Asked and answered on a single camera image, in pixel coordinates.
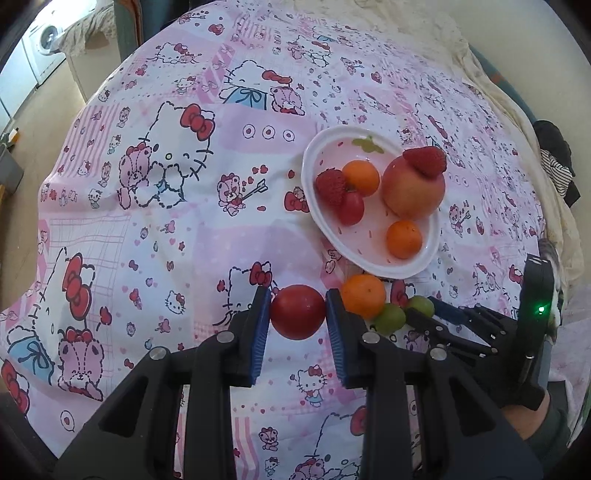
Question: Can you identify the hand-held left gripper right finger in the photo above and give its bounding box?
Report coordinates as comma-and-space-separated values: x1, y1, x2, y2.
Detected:
325, 288, 548, 480

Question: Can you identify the white washing machine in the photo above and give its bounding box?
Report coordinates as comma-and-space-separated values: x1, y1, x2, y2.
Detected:
21, 0, 68, 86

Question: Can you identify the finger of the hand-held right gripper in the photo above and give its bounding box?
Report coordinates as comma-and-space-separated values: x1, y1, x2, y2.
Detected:
427, 296, 522, 339
404, 307, 513, 365

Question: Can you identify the floral cloth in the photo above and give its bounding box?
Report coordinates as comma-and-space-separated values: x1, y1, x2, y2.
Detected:
53, 9, 118, 56

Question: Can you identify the black clothing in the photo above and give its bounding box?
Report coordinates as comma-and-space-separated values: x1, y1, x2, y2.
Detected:
533, 120, 583, 208

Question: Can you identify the small red tomato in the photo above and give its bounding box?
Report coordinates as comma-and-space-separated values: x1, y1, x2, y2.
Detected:
336, 189, 365, 227

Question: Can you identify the grey bin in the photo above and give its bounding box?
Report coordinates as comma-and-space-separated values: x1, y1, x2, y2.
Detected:
0, 148, 24, 195

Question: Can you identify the red yellow apple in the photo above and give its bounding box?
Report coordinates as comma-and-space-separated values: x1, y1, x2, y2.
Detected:
381, 154, 446, 220

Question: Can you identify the pink cartoon printed blanket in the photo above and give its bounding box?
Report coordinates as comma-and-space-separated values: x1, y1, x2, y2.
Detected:
0, 0, 568, 480

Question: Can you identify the white heart-shaped plate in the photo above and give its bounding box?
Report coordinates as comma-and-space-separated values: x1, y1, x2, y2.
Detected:
301, 126, 441, 280

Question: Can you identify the mandarin orange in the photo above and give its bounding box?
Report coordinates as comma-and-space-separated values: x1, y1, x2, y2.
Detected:
386, 220, 424, 259
342, 159, 380, 197
341, 274, 387, 319

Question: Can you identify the white floor cabinet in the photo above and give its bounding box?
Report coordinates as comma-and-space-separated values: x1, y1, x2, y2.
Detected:
0, 41, 40, 121

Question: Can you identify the red strawberry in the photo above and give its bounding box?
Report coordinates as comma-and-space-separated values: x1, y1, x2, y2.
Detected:
315, 168, 348, 207
403, 145, 448, 178

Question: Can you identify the green grape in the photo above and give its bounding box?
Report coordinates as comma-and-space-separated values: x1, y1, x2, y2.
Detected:
406, 295, 435, 319
373, 302, 407, 334

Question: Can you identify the black white striped cloth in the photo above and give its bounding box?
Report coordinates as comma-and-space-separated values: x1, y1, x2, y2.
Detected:
540, 150, 575, 195

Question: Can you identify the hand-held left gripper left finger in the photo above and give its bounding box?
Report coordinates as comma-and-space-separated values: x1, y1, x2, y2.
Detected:
53, 286, 273, 480

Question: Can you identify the large red tomato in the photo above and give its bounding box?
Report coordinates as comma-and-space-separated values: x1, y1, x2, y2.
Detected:
270, 285, 327, 341

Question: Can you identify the person's right forearm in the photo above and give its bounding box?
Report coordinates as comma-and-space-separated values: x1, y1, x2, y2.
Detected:
501, 388, 573, 457

